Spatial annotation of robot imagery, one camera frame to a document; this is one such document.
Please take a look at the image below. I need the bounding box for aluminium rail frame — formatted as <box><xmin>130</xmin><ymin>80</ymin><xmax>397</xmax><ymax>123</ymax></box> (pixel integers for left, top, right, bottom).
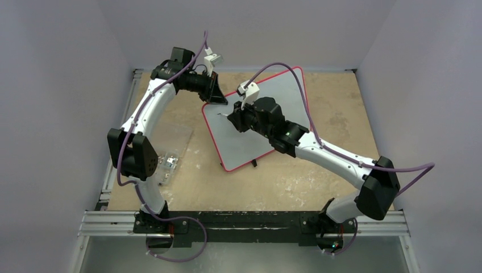
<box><xmin>69</xmin><ymin>68</ymin><xmax>421</xmax><ymax>273</ymax></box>

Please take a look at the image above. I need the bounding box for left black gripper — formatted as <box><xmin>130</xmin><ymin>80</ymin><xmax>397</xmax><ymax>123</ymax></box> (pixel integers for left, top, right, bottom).
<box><xmin>181</xmin><ymin>70</ymin><xmax>228</xmax><ymax>105</ymax></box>

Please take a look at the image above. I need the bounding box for clear plastic parts box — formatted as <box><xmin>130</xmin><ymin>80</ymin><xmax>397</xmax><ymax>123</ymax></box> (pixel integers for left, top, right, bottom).
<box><xmin>149</xmin><ymin>121</ymin><xmax>193</xmax><ymax>186</ymax></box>

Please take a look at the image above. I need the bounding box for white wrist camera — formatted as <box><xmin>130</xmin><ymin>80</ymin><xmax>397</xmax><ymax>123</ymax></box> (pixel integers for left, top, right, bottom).
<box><xmin>203</xmin><ymin>47</ymin><xmax>223</xmax><ymax>76</ymax></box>
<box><xmin>236</xmin><ymin>82</ymin><xmax>260</xmax><ymax>110</ymax></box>

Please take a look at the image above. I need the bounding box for pink framed whiteboard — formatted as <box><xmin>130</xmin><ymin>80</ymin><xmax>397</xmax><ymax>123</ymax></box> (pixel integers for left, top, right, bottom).
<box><xmin>201</xmin><ymin>70</ymin><xmax>311</xmax><ymax>172</ymax></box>

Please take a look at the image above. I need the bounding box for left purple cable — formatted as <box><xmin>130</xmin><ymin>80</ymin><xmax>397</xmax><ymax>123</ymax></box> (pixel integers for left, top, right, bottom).
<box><xmin>115</xmin><ymin>30</ymin><xmax>210</xmax><ymax>223</ymax></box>

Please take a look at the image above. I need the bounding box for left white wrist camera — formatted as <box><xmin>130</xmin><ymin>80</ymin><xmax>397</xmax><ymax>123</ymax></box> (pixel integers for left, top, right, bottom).
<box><xmin>203</xmin><ymin>47</ymin><xmax>223</xmax><ymax>76</ymax></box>

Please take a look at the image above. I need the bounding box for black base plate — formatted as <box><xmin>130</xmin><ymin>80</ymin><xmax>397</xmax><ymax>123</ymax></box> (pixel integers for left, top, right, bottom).
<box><xmin>133</xmin><ymin>211</ymin><xmax>344</xmax><ymax>251</ymax></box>

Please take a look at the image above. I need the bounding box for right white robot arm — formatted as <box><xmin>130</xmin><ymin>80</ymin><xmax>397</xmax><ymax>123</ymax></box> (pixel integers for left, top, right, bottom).
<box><xmin>226</xmin><ymin>97</ymin><xmax>400</xmax><ymax>231</ymax></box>

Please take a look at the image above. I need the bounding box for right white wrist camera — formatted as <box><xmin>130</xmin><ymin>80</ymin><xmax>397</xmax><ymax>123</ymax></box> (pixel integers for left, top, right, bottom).
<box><xmin>236</xmin><ymin>82</ymin><xmax>260</xmax><ymax>110</ymax></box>

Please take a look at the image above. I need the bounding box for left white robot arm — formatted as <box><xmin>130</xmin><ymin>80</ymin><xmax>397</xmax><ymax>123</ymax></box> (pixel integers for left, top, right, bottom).
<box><xmin>107</xmin><ymin>45</ymin><xmax>228</xmax><ymax>233</ymax></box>

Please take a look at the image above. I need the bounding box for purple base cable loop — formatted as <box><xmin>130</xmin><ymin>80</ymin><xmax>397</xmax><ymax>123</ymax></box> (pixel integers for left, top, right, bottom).
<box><xmin>145</xmin><ymin>215</ymin><xmax>208</xmax><ymax>264</ymax></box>

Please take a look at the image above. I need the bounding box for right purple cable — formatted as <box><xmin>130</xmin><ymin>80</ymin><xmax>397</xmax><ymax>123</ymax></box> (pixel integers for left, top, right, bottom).
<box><xmin>244</xmin><ymin>62</ymin><xmax>436</xmax><ymax>198</ymax></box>

